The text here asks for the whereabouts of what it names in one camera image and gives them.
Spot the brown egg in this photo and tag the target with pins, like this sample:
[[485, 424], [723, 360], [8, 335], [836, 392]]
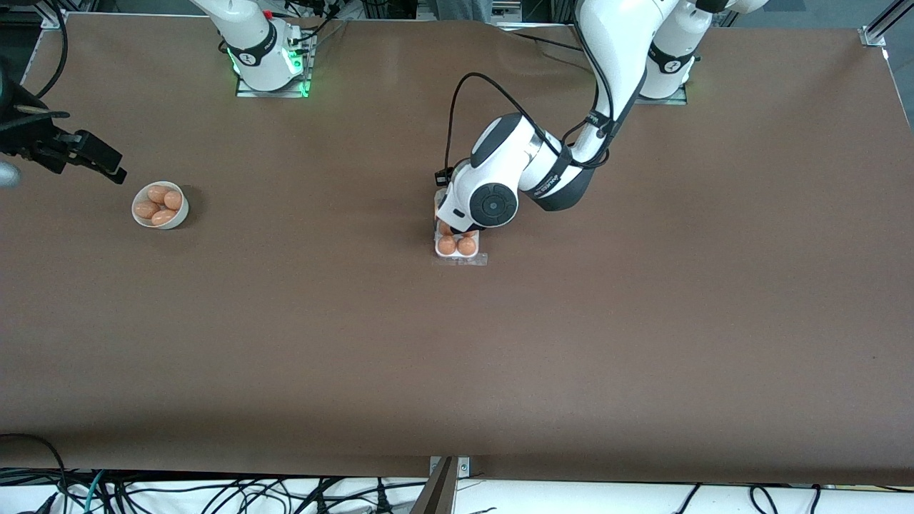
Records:
[[447, 245], [173, 200], [146, 209], [158, 193], [163, 217], [443, 229], [467, 246]]

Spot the white round bowl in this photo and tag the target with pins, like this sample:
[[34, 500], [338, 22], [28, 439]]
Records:
[[181, 212]]

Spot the small metal bracket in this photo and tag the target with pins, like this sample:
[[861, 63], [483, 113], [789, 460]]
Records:
[[464, 467]]

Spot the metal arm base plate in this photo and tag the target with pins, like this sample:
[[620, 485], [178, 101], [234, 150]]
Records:
[[285, 93], [671, 100]]

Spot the clear plastic egg box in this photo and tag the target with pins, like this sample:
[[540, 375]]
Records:
[[460, 260]]

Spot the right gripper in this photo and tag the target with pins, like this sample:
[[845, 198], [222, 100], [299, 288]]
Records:
[[34, 148]]

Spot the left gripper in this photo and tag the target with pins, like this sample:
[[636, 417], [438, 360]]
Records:
[[470, 228]]

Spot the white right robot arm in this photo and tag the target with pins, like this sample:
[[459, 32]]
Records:
[[250, 36]]

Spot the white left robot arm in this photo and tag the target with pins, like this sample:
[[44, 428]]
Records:
[[614, 43]]

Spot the grey clothed person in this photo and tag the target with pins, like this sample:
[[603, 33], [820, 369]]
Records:
[[464, 8]]

